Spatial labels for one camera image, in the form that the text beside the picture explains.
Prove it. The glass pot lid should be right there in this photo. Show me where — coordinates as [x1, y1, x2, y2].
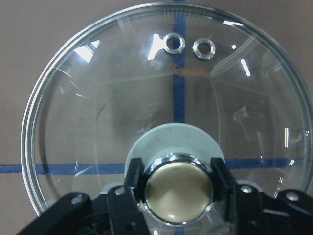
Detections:
[21, 2, 313, 235]

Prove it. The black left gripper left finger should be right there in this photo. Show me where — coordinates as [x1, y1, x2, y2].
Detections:
[107, 158, 149, 235]

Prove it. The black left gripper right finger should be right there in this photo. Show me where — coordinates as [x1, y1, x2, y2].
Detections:
[210, 158, 264, 235]

